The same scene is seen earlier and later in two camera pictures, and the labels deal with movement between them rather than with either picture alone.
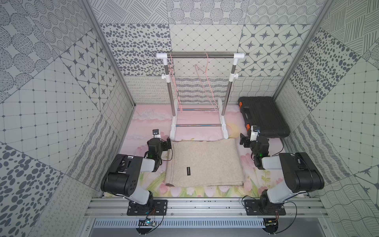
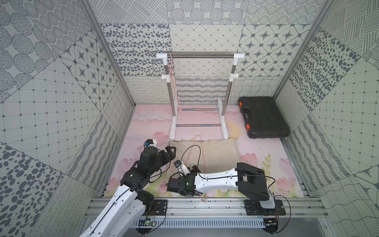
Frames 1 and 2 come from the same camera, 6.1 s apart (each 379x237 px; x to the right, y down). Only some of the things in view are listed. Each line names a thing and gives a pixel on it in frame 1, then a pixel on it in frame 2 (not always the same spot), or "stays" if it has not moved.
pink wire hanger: (205, 72) → (194, 140)
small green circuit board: (146, 222) stays
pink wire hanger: (175, 82) stays
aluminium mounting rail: (112, 208) stays
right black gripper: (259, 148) → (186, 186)
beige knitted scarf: (207, 163) stays
